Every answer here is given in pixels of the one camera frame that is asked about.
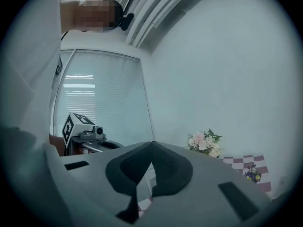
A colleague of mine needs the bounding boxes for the pink and white flower bouquet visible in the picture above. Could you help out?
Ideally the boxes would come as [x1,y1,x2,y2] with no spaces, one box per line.
[185,127,223,158]

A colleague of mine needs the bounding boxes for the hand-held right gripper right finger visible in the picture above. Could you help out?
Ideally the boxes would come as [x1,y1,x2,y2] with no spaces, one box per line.
[151,140,194,197]

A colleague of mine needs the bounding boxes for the small purple yellow flowers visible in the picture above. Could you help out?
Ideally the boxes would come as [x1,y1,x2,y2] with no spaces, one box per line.
[244,164,262,183]

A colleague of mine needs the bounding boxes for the person's head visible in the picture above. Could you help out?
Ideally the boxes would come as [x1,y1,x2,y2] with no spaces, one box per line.
[59,0,125,33]

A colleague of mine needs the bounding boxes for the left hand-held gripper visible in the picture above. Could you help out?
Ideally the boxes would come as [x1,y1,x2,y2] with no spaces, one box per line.
[62,112,125,155]

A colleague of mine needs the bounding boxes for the black head-worn camera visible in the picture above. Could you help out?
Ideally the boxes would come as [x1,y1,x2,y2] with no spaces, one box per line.
[119,12,135,31]

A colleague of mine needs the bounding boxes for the person's left forearm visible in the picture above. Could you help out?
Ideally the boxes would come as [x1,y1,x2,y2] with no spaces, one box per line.
[49,134,66,156]

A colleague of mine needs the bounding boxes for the red white checkered cloth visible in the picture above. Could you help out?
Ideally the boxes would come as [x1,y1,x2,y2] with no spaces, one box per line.
[136,153,273,218]

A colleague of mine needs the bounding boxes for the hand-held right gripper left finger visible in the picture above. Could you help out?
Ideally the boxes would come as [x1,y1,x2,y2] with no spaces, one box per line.
[105,141,152,224]

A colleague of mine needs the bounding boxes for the window with white blinds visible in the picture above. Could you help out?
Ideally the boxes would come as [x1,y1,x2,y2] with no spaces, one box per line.
[52,48,154,149]

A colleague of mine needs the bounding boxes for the white slatted ceiling panel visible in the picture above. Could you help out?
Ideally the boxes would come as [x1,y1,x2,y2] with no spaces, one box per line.
[119,0,214,49]

